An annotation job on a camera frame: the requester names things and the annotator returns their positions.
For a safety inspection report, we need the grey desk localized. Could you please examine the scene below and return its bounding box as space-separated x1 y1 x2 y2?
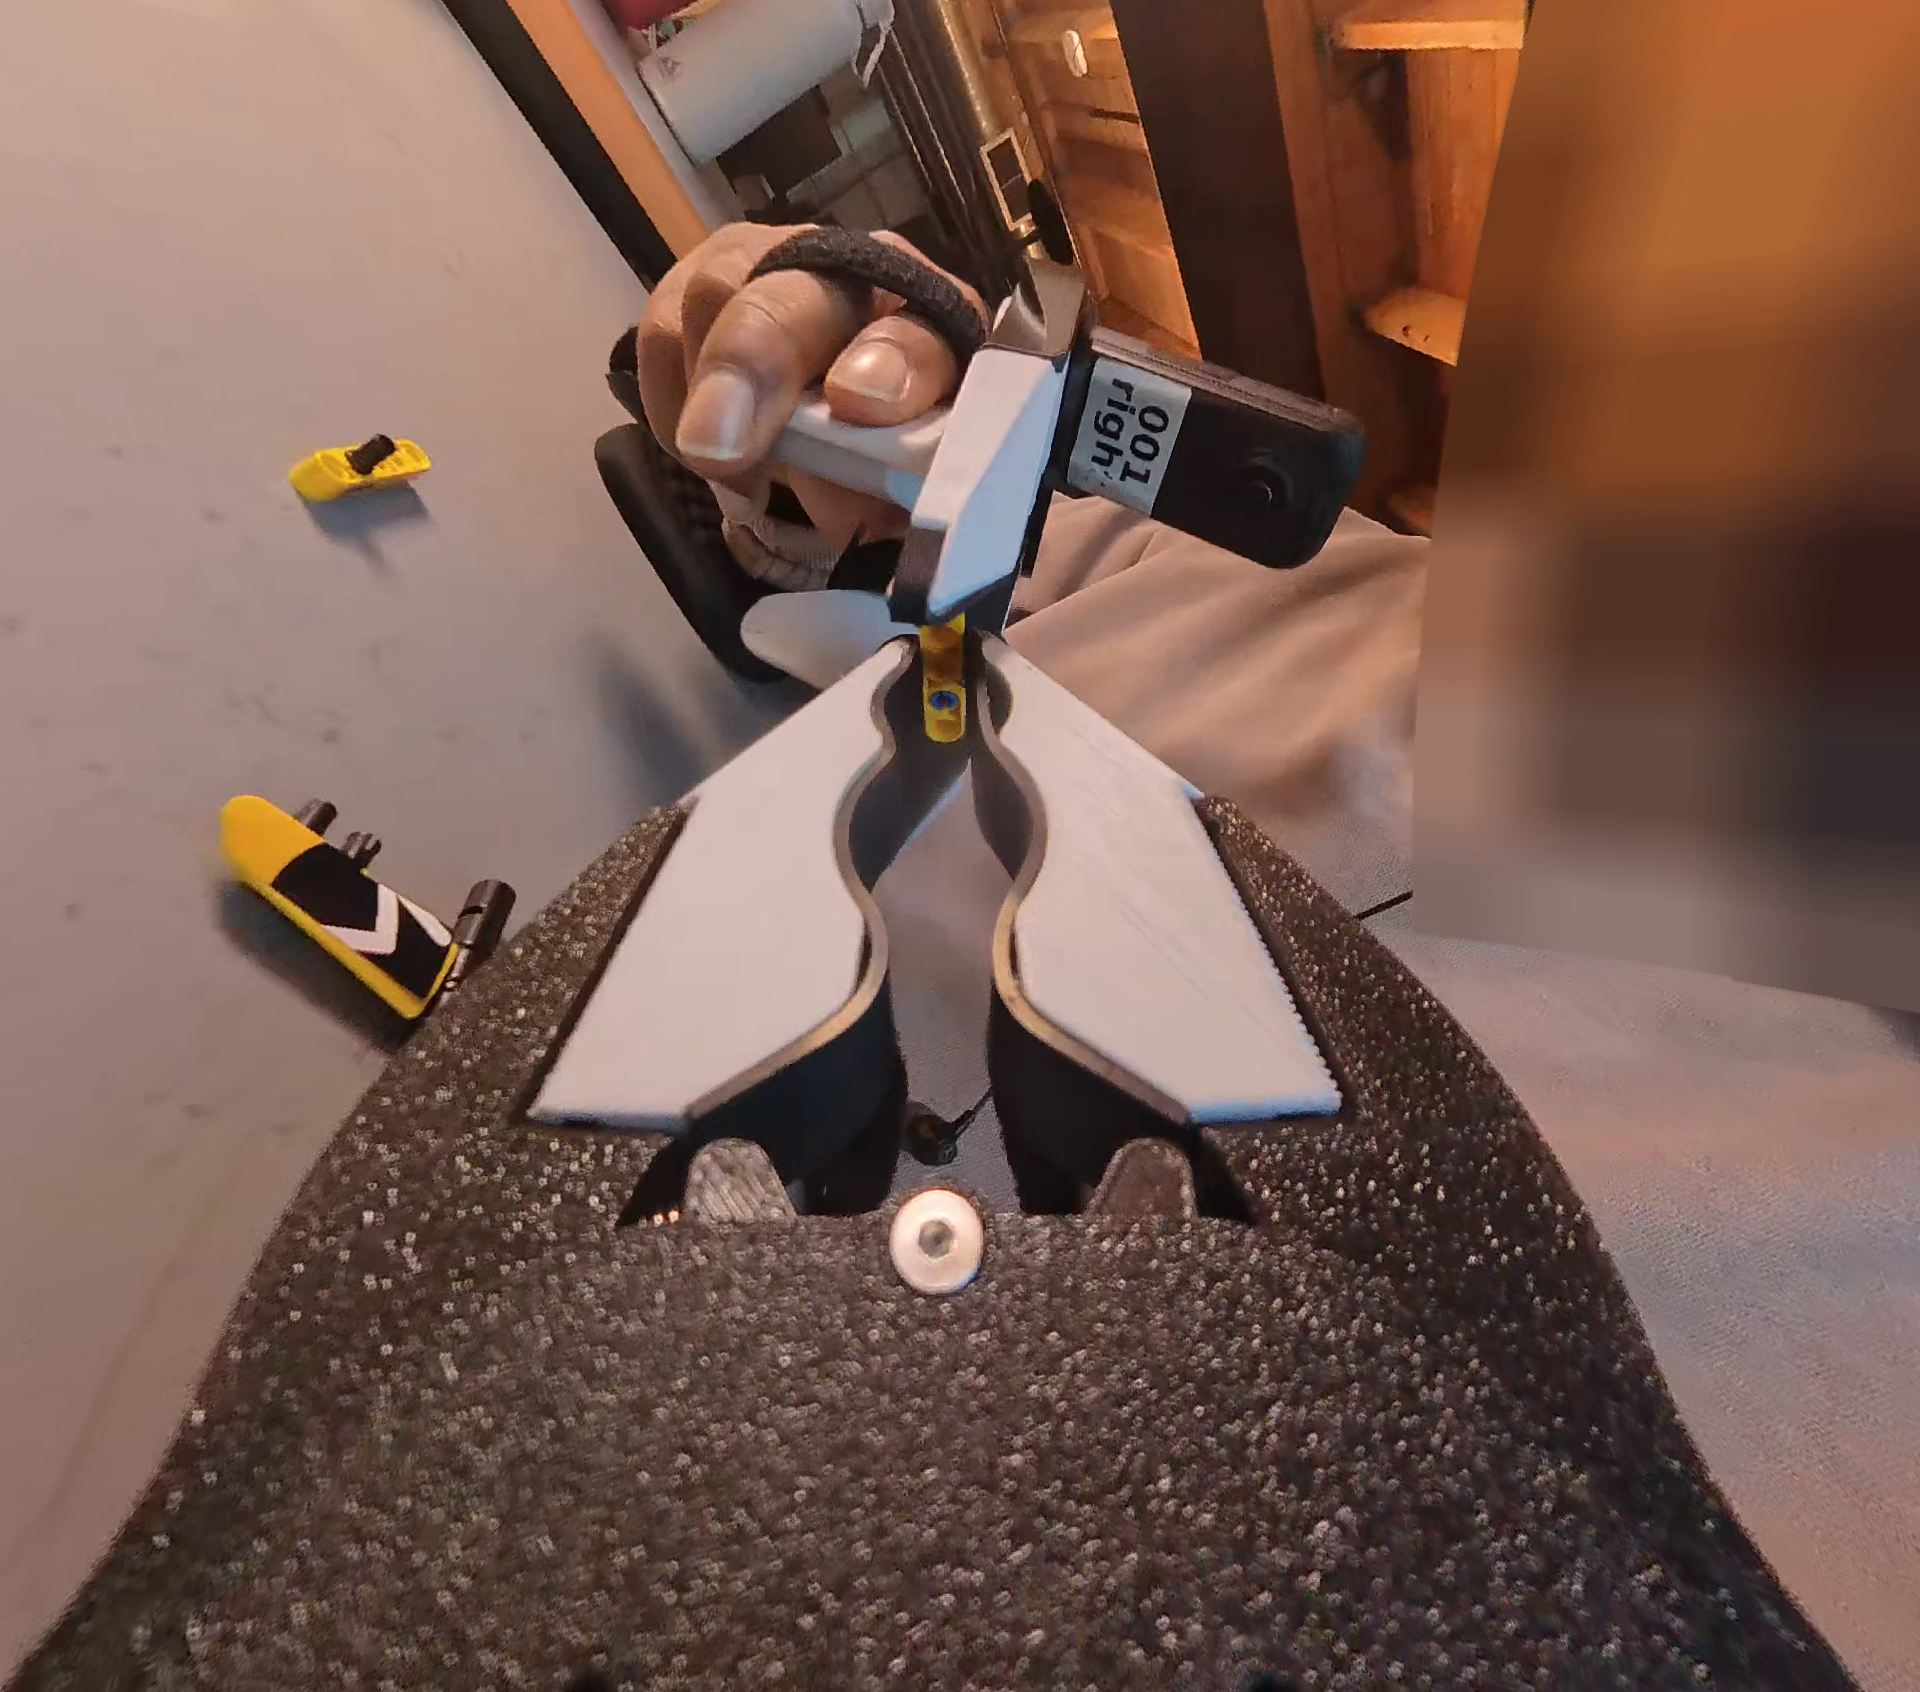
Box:
0 0 934 1633

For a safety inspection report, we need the white water bottle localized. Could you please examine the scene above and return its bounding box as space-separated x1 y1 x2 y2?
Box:
638 0 897 167

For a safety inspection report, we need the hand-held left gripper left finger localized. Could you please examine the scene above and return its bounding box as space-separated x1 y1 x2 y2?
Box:
526 639 919 1130

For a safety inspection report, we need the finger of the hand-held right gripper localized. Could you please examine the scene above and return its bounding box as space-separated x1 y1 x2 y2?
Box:
890 347 1076 625

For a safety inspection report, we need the thin black cable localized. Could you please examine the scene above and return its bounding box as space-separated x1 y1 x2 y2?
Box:
901 887 1418 1168

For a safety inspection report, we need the person's right forearm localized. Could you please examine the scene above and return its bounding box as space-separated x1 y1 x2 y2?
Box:
718 508 1426 913

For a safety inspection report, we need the person's beige sweatshirt torso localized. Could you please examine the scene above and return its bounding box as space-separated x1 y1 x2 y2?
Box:
1351 913 1920 1692

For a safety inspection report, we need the long yellow holed beam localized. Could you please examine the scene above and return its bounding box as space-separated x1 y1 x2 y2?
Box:
919 613 972 747

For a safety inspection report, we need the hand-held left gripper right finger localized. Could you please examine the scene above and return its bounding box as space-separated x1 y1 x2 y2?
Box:
968 634 1345 1125

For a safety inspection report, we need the yellow piece with black pins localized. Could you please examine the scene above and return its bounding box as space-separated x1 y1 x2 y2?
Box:
289 433 433 503

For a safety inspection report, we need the person's right hand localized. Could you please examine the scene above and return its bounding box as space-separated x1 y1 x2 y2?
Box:
638 221 979 613

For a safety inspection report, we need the yellow building panel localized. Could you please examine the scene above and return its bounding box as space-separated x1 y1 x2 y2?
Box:
221 795 520 1022

